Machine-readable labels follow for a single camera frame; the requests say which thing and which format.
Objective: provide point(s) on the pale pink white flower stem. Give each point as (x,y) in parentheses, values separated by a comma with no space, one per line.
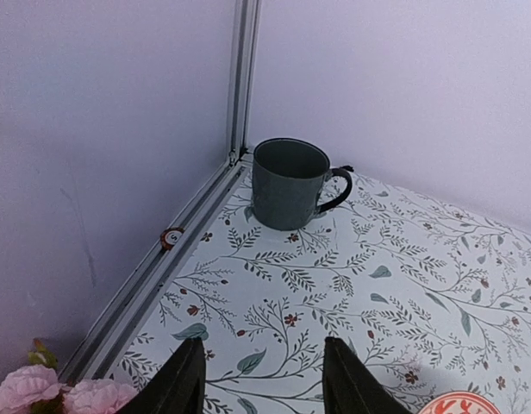
(35,388)

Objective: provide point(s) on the red white patterned dish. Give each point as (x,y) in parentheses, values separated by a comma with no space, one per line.
(460,403)

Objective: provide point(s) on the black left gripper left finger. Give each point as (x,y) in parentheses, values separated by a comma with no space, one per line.
(178,387)

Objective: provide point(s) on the dark grey mug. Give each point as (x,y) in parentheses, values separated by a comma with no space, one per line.
(288,176)

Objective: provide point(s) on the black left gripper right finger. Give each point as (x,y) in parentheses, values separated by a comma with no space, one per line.
(348,386)

